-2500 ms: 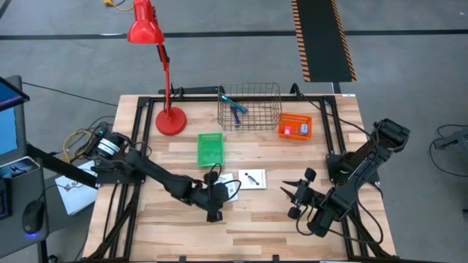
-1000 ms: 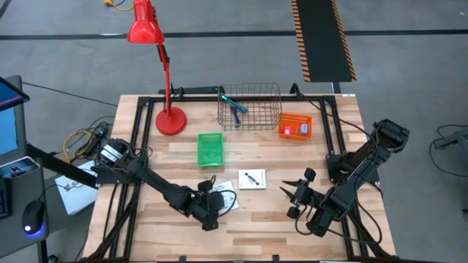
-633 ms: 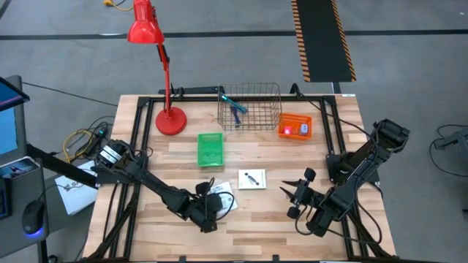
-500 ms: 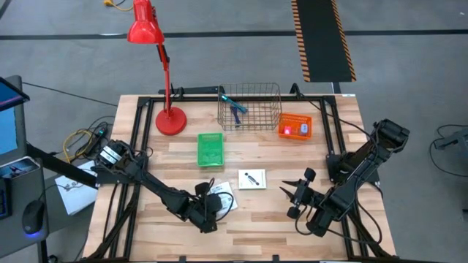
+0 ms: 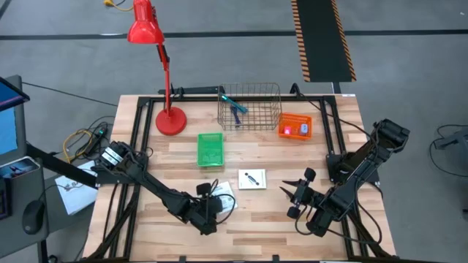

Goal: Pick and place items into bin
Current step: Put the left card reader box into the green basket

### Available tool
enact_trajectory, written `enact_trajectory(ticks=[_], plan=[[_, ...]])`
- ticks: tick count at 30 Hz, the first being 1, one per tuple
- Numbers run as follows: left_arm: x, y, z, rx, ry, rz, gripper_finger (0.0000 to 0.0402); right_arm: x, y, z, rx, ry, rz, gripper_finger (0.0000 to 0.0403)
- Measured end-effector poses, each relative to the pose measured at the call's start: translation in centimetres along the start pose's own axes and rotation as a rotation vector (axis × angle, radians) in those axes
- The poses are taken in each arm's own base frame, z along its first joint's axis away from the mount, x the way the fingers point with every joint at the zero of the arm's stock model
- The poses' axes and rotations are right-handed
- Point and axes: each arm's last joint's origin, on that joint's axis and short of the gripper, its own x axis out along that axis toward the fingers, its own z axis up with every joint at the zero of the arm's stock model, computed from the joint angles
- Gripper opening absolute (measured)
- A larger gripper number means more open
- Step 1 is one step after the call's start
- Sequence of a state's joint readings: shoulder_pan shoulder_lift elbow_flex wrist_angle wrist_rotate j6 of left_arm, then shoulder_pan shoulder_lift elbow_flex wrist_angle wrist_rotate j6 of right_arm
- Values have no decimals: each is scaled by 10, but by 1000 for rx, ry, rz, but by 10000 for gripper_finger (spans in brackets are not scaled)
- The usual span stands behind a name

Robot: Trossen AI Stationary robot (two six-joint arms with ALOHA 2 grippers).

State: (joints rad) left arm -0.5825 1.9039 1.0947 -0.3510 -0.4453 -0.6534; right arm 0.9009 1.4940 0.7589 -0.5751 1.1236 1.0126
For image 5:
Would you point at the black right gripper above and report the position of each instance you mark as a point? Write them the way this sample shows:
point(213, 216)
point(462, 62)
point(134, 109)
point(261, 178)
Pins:
point(305, 197)

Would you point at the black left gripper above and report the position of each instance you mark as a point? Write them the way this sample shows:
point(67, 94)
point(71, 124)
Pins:
point(206, 219)

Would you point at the white box with barcode label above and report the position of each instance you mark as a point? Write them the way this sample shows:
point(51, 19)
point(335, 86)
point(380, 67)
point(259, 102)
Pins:
point(228, 190)

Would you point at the pink wall charger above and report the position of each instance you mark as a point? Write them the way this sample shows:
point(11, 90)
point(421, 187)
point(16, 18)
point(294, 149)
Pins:
point(287, 130)

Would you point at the light blue wall charger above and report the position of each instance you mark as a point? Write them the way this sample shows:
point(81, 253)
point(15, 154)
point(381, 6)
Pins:
point(303, 129)

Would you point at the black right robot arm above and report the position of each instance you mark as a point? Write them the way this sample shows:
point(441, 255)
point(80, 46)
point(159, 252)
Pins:
point(365, 164)

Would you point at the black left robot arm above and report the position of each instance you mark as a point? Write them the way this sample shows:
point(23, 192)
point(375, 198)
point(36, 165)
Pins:
point(164, 195)

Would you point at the green plastic basket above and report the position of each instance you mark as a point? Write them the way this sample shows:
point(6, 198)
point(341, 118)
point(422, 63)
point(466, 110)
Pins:
point(210, 149)

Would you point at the orange plastic basket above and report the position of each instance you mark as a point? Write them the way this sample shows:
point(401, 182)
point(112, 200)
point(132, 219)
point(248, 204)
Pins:
point(294, 118)

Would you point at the white paper sheet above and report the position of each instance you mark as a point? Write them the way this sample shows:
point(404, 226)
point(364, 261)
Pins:
point(77, 199)

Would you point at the black power strip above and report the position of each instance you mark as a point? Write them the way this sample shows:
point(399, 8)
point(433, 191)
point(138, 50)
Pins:
point(98, 135)

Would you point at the black hazard-striped floor mat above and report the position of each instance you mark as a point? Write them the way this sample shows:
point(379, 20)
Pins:
point(323, 40)

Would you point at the black diagonal bar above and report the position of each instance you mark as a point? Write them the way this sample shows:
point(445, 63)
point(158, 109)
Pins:
point(62, 166)

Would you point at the dark grey floor equipment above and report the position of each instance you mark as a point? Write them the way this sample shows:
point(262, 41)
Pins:
point(455, 139)

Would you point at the black computer mouse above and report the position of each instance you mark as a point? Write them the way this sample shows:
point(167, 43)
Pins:
point(33, 217)

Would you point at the grey side desk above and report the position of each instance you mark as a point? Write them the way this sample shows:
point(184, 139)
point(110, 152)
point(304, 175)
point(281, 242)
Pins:
point(22, 190)

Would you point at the red desk lamp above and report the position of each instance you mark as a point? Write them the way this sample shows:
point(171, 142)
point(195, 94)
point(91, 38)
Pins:
point(146, 25)

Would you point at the black keyboard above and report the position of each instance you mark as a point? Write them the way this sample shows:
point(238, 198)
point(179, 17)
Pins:
point(3, 199)

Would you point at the monitor with blue screen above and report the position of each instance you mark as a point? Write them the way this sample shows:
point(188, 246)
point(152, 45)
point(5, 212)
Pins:
point(7, 131)

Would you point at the black aluminium table frame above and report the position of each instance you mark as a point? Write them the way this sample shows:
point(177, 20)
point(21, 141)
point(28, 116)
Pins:
point(197, 99)

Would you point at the black metal bracket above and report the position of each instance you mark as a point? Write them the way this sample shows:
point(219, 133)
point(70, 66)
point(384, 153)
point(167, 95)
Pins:
point(194, 90)

